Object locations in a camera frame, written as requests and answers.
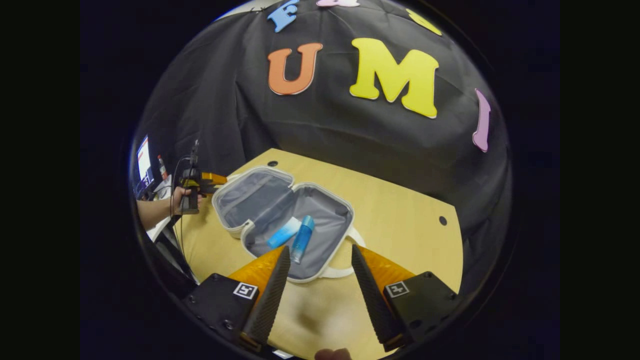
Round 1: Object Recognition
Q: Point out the computer monitor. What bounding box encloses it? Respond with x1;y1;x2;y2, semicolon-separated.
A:
135;134;155;198

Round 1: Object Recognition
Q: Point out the white suitcase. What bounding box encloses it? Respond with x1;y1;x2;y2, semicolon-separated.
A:
211;166;366;285

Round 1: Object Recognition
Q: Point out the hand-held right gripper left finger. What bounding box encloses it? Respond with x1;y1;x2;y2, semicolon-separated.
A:
181;245;292;354

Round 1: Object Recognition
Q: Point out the clear blue skincare tube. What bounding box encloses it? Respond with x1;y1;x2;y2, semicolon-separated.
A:
266;216;302;250

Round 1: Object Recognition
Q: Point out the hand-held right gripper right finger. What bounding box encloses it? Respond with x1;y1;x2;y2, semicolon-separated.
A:
351;244;459;352

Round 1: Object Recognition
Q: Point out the black backdrop cloth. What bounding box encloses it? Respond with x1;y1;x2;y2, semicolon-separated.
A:
132;0;513;296

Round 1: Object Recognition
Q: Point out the blue cylindrical skincare bottle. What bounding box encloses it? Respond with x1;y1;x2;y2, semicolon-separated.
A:
290;215;316;265

